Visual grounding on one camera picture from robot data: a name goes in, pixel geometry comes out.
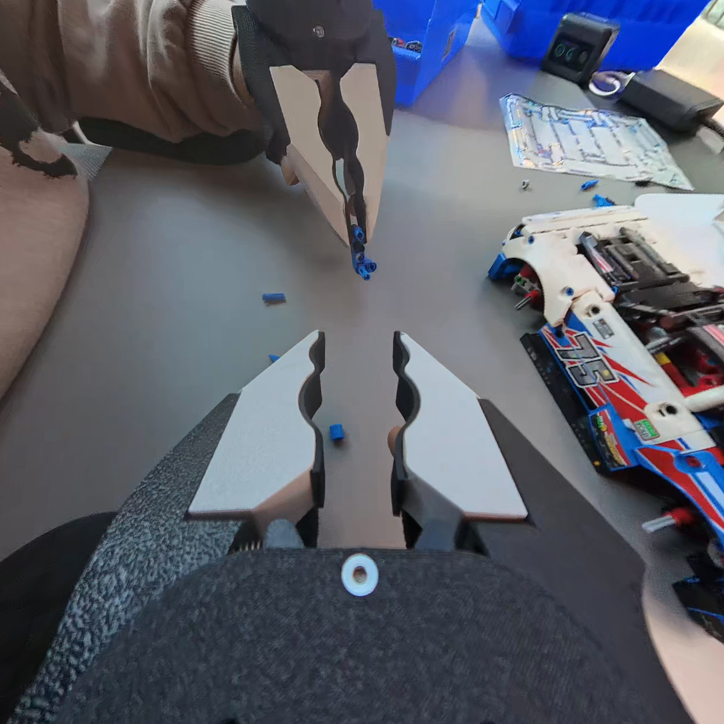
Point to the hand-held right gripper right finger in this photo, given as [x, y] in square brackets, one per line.
[464, 452]

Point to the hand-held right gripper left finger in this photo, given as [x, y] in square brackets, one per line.
[254, 452]

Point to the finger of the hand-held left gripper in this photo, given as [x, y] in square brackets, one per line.
[370, 124]
[300, 124]

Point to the blue perforated brick beam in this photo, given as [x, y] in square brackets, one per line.
[357, 246]

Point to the person's left forearm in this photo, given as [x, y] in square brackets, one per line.
[124, 56]

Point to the grey desk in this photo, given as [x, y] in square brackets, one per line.
[169, 283]

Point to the person's left hand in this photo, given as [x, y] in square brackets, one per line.
[290, 169]

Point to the person's right hand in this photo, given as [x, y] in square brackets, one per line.
[394, 442]

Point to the blue open-front storage bin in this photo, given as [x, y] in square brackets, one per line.
[424, 56]

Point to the toy brick race car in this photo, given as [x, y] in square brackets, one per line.
[594, 339]

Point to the sticker sheet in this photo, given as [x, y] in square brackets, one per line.
[588, 141]

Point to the black power bank with display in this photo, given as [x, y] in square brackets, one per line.
[577, 51]

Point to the person's beige sweatshirt torso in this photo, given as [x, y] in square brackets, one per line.
[34, 254]

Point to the large blue storage bin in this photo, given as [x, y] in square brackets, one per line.
[650, 22]

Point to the black power adapter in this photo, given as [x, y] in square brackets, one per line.
[667, 99]

